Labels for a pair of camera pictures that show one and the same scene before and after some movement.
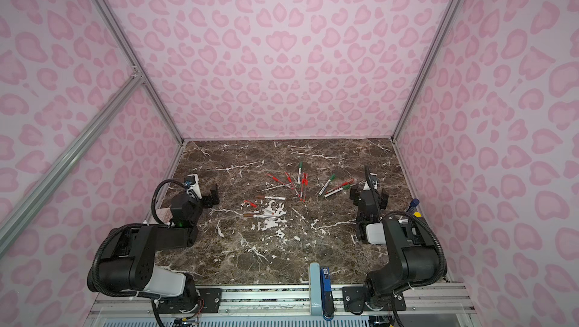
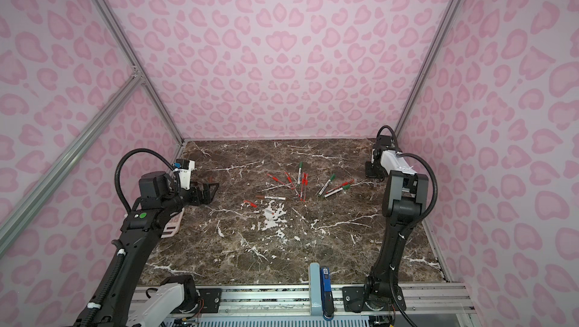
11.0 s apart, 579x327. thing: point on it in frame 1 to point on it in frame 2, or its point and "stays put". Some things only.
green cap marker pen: x=326 y=184 stays put
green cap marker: x=344 y=187 stays put
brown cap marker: x=270 y=197 stays put
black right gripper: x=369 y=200 to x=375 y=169
